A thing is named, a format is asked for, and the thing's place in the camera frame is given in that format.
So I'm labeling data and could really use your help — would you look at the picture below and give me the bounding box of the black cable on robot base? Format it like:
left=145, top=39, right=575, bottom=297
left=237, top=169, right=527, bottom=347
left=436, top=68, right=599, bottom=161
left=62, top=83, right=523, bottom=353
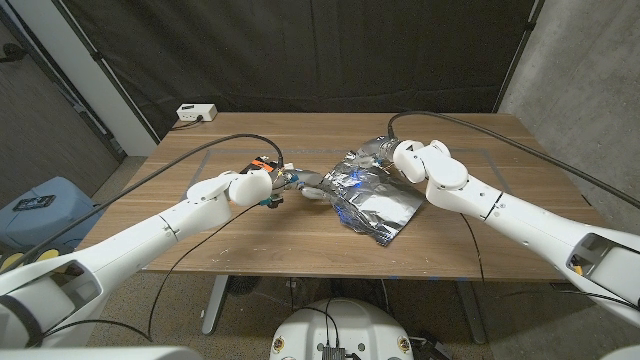
left=298, top=298, right=342, bottom=349

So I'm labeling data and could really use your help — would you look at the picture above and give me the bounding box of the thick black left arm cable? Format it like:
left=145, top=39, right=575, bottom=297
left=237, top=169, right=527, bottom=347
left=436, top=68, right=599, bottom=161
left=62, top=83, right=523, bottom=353
left=0, top=132, right=285, bottom=274

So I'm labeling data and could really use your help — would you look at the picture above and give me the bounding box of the white robot torso edge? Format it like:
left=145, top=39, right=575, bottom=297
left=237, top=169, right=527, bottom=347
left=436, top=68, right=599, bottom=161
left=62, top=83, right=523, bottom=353
left=0, top=345, right=204, bottom=360

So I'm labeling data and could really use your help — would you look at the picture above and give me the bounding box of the black power strip cable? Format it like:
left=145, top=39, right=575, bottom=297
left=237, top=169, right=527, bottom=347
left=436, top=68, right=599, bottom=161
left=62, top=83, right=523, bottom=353
left=169, top=115, right=204, bottom=132

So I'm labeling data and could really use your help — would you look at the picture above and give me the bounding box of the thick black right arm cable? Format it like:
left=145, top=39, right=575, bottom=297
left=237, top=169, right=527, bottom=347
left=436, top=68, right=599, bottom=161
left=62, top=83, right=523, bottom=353
left=387, top=110, right=640, bottom=210

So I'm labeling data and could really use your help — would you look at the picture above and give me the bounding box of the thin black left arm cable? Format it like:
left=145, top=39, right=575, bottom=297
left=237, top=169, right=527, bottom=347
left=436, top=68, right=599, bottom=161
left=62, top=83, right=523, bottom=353
left=39, top=202, right=262, bottom=344

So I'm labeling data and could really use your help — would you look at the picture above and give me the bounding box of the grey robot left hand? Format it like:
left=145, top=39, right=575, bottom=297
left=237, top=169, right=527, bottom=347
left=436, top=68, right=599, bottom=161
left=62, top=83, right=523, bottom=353
left=272, top=168, right=332, bottom=201

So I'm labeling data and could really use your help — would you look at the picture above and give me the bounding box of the white rounded robot base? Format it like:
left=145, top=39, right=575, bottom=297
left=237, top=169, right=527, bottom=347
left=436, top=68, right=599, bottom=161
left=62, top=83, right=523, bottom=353
left=269, top=298, right=415, bottom=360

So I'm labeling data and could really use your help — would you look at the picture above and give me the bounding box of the white power strip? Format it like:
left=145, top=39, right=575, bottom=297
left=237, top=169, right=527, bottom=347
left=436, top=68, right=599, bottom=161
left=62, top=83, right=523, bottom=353
left=176, top=103, right=219, bottom=123

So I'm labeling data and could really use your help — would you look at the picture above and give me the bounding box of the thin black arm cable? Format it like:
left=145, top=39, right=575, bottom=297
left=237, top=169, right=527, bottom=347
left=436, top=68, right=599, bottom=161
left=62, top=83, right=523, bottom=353
left=458, top=213, right=486, bottom=282
left=39, top=202, right=262, bottom=344

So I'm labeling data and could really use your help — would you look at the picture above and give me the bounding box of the black curtain backdrop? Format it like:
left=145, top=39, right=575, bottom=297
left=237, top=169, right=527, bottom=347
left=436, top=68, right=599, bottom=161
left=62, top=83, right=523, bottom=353
left=58, top=0, right=544, bottom=140

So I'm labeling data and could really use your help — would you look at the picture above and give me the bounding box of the black round fan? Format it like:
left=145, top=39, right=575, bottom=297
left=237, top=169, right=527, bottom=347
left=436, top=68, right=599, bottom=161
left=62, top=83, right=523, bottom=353
left=227, top=274, right=262, bottom=296

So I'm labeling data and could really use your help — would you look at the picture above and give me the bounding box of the white table leg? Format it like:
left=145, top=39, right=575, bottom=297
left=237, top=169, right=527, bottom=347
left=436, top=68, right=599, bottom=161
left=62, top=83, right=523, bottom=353
left=201, top=274, right=229, bottom=335

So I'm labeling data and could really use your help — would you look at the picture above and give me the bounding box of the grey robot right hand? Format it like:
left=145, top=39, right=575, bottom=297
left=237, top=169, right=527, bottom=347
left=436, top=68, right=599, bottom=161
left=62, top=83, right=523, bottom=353
left=372, top=138, right=401, bottom=169

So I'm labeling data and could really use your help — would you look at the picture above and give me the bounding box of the crinkled aluminum foil sheet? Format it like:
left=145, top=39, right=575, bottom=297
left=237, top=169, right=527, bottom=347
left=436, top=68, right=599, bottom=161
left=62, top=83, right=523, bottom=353
left=319, top=135, right=427, bottom=248

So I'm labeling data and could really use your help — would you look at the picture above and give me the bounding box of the black wall rail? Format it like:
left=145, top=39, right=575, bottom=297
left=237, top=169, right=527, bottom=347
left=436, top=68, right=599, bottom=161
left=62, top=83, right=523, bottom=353
left=0, top=7, right=127, bottom=163

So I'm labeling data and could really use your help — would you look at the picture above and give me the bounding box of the blue plastic bin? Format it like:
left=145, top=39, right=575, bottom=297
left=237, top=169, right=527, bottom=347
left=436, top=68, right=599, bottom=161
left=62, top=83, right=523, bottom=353
left=0, top=176, right=104, bottom=251

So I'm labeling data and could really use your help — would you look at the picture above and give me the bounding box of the grey table leg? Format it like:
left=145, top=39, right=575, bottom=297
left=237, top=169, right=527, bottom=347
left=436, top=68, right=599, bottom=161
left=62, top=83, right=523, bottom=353
left=455, top=279, right=487, bottom=345

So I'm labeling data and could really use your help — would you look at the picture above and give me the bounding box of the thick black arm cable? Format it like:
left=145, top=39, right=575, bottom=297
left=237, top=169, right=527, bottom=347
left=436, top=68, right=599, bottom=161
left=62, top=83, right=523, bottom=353
left=387, top=110, right=640, bottom=210
left=0, top=132, right=285, bottom=274

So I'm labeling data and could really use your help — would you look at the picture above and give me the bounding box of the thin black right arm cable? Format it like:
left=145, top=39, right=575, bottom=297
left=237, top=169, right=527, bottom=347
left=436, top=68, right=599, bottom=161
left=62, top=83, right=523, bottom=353
left=458, top=213, right=486, bottom=282

